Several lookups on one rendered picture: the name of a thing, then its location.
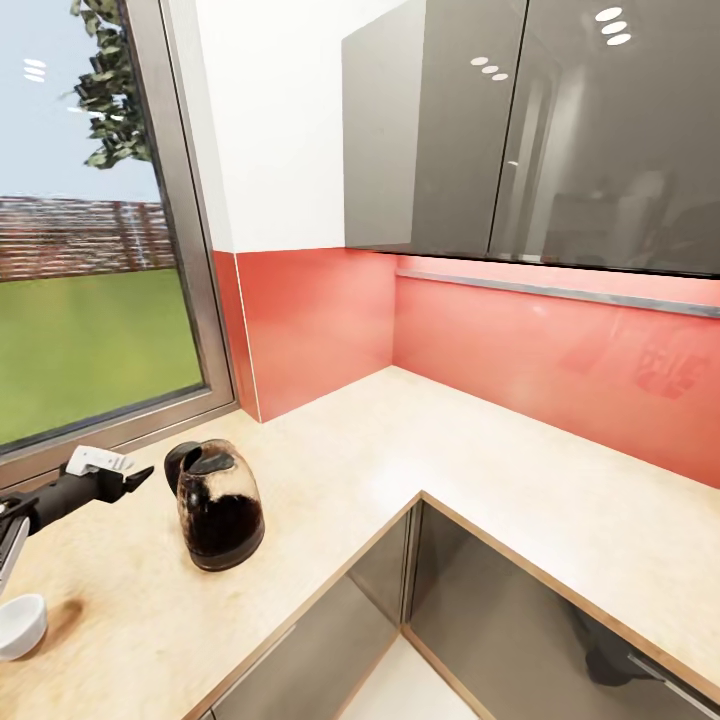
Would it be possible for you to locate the electric kettle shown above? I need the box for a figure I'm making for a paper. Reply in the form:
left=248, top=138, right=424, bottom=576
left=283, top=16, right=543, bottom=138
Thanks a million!
left=164, top=439, right=265, bottom=573

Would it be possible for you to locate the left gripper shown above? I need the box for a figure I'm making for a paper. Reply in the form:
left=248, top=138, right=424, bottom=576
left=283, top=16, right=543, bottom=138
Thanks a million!
left=45, top=461, right=155, bottom=515

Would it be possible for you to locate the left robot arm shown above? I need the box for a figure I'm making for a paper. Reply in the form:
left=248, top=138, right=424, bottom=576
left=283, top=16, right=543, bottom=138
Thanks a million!
left=0, top=445, right=155, bottom=594

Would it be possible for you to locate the coffee cup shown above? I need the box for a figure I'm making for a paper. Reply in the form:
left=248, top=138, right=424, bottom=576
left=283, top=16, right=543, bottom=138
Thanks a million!
left=0, top=594, right=48, bottom=661

